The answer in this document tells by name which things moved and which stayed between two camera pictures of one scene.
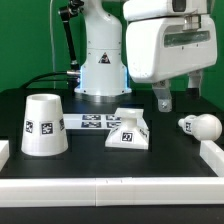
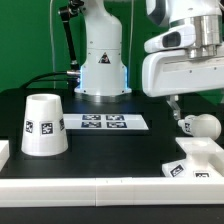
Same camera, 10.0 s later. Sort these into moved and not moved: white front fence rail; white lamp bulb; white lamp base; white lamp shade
Moved: white lamp base
Not moved: white front fence rail; white lamp bulb; white lamp shade
